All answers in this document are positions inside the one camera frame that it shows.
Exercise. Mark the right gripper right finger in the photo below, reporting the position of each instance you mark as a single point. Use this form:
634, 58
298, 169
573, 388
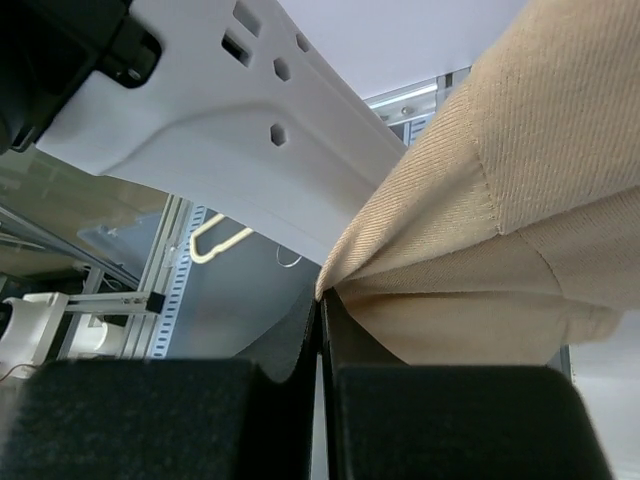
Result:
389, 420

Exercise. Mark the aluminium mounting rail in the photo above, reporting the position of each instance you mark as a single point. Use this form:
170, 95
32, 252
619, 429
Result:
166, 272

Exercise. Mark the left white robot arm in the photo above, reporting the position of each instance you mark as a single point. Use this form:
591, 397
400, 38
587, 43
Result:
224, 103

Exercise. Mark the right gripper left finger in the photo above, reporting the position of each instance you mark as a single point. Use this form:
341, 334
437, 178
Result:
245, 417

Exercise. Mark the beige t shirt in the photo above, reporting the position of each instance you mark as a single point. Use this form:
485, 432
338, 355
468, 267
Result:
511, 226

